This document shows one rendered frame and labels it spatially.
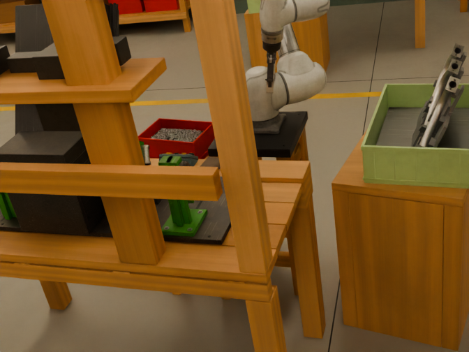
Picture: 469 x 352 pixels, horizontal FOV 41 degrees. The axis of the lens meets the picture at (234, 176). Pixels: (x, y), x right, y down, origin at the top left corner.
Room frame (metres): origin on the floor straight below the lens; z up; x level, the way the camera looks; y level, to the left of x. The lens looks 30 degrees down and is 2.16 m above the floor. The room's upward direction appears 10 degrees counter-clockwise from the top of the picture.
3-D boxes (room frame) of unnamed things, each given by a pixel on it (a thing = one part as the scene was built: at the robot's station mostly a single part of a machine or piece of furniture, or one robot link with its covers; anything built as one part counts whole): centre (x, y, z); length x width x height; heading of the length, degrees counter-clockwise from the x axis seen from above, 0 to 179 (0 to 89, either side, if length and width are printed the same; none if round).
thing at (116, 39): (1.87, 0.33, 1.59); 0.15 x 0.07 x 0.07; 68
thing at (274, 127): (2.65, -0.16, 0.92); 0.22 x 0.18 x 0.06; 69
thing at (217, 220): (2.19, 0.51, 0.89); 1.10 x 0.42 x 0.02; 68
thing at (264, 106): (2.65, -0.19, 1.06); 0.18 x 0.16 x 0.22; 104
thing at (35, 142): (2.10, 0.67, 1.07); 0.30 x 0.18 x 0.34; 68
